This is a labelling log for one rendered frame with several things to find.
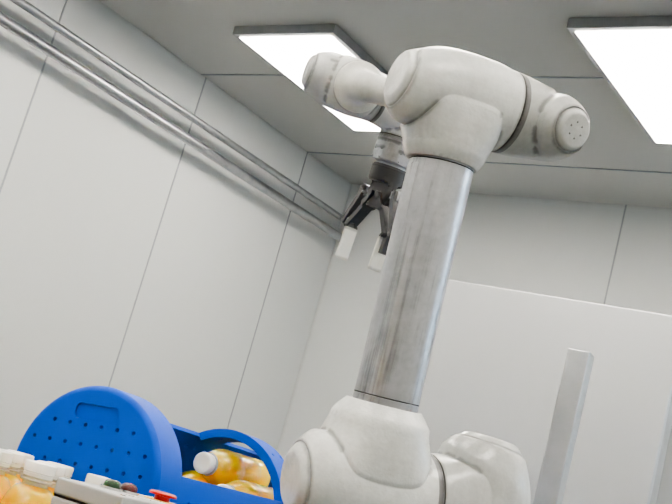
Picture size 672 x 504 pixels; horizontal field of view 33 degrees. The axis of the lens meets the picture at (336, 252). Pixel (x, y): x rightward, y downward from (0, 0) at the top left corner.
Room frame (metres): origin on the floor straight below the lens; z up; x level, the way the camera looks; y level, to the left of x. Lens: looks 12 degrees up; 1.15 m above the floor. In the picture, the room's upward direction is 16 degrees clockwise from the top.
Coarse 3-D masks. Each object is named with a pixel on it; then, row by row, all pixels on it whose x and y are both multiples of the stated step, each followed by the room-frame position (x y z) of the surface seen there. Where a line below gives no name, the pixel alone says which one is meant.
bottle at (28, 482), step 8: (24, 480) 1.43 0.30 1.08; (32, 480) 1.42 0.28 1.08; (40, 480) 1.43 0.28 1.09; (48, 480) 1.44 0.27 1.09; (16, 488) 1.42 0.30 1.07; (24, 488) 1.42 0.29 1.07; (32, 488) 1.42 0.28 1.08; (40, 488) 1.43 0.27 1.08; (8, 496) 1.42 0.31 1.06; (16, 496) 1.42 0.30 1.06; (24, 496) 1.42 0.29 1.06; (32, 496) 1.42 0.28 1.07; (40, 496) 1.42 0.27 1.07; (48, 496) 1.43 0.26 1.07
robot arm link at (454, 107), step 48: (432, 48) 1.57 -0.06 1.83; (384, 96) 1.61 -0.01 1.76; (432, 96) 1.55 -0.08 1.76; (480, 96) 1.56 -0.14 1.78; (432, 144) 1.58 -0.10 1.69; (480, 144) 1.59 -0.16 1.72; (432, 192) 1.60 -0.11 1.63; (432, 240) 1.61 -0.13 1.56; (384, 288) 1.64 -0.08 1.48; (432, 288) 1.62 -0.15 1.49; (384, 336) 1.63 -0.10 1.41; (432, 336) 1.65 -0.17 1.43; (384, 384) 1.63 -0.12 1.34; (336, 432) 1.63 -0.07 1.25; (384, 432) 1.61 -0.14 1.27; (288, 480) 1.66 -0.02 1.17; (336, 480) 1.60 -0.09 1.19; (384, 480) 1.62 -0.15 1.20; (432, 480) 1.66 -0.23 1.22
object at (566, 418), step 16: (576, 352) 2.87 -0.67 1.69; (576, 368) 2.87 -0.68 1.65; (560, 384) 2.88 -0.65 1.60; (576, 384) 2.86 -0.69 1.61; (560, 400) 2.88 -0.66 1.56; (576, 400) 2.86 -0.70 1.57; (560, 416) 2.87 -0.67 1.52; (576, 416) 2.86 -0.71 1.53; (560, 432) 2.87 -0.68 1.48; (576, 432) 2.89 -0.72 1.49; (560, 448) 2.86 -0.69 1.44; (544, 464) 2.88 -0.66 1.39; (560, 464) 2.86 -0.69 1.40; (544, 480) 2.87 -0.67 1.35; (560, 480) 2.85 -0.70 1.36; (544, 496) 2.87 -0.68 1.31; (560, 496) 2.88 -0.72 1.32
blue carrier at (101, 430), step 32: (64, 416) 1.81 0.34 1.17; (96, 416) 1.79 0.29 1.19; (128, 416) 1.76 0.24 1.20; (160, 416) 1.79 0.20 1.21; (32, 448) 1.83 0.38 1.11; (64, 448) 1.80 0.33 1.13; (96, 448) 1.78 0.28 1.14; (128, 448) 1.75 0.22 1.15; (160, 448) 1.73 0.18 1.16; (192, 448) 2.21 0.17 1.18; (224, 448) 2.28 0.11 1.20; (256, 448) 2.11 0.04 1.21; (128, 480) 1.74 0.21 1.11; (160, 480) 1.72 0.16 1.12; (192, 480) 1.80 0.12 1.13
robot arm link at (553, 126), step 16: (528, 80) 1.61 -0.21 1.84; (528, 96) 1.60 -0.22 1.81; (544, 96) 1.61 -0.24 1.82; (560, 96) 1.60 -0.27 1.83; (528, 112) 1.60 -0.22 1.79; (544, 112) 1.59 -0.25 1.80; (560, 112) 1.59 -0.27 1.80; (576, 112) 1.59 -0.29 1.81; (528, 128) 1.61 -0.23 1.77; (544, 128) 1.60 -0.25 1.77; (560, 128) 1.59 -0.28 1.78; (576, 128) 1.60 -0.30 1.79; (512, 144) 1.63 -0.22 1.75; (528, 144) 1.63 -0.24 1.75; (544, 144) 1.61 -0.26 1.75; (560, 144) 1.61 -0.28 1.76; (576, 144) 1.61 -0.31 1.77; (544, 160) 1.67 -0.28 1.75
